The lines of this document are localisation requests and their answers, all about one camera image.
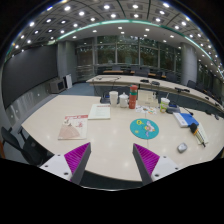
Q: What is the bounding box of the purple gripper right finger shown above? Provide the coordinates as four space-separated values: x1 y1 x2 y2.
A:
133 143 179 185

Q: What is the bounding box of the green white drink cup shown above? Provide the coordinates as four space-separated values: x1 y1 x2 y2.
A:
160 97 170 113

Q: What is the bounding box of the black office chair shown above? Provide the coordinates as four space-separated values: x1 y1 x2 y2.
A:
1 127 53 166

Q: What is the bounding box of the white desk calendar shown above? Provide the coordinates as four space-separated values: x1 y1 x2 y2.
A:
137 90 158 107

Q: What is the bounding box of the black handled brush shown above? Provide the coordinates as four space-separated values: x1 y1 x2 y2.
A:
190 123 206 146

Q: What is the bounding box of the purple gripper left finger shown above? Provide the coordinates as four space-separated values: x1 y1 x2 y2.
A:
41 143 91 185

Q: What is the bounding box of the round teal mouse pad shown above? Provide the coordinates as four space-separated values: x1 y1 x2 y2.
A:
130 118 159 140

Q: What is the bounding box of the red orange bottle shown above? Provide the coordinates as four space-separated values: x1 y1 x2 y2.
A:
129 85 138 109

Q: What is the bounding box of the small grey computer mouse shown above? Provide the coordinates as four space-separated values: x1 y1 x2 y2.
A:
177 143 187 153

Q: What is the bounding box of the long curved conference desk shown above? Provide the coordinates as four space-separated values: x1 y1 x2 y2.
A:
87 75 224 112

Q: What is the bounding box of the colourful sticker sheet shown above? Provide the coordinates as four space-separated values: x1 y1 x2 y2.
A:
136 105 157 115

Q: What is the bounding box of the white closed book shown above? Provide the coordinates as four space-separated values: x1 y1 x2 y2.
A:
88 104 110 120

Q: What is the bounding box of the grey box speaker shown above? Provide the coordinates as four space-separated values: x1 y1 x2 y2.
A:
49 79 65 94

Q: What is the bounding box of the white paper cup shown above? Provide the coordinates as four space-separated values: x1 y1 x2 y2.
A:
109 91 118 107

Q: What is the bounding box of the red pink magazine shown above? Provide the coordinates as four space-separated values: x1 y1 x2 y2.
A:
58 115 88 140

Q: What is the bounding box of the white lidded jar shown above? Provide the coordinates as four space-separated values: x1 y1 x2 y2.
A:
119 92 128 108

